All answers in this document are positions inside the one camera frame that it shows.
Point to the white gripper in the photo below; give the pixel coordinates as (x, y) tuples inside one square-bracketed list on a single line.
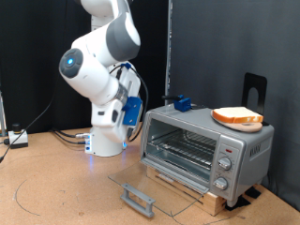
[(131, 84)]

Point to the blue fork grip block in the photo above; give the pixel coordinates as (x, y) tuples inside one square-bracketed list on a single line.
[(183, 104)]

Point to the white bread slice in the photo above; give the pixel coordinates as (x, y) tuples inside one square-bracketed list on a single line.
[(237, 113)]

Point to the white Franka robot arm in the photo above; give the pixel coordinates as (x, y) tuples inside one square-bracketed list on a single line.
[(90, 75)]

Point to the silver oven temperature knob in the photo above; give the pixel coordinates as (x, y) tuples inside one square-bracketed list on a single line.
[(225, 163)]

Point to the silver oven timer knob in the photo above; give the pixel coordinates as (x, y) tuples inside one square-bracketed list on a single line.
[(221, 183)]

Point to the silver toaster oven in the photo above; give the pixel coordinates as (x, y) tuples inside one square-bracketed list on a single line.
[(250, 150)]

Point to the tall metal pole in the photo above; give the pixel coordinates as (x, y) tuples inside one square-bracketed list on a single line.
[(170, 47)]

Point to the oval wooden cutting board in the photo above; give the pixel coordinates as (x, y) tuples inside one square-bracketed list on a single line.
[(247, 127)]

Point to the black metal bookend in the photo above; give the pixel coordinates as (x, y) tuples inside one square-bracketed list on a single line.
[(254, 81)]

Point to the thin metal stand pole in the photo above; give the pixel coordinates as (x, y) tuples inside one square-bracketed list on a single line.
[(2, 115)]

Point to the wooden pallet base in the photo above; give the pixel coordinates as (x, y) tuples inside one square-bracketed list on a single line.
[(215, 203)]

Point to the black foam pad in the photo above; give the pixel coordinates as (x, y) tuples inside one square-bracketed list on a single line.
[(253, 193), (237, 203)]

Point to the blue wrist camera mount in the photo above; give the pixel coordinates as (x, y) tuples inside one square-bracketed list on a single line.
[(132, 111)]

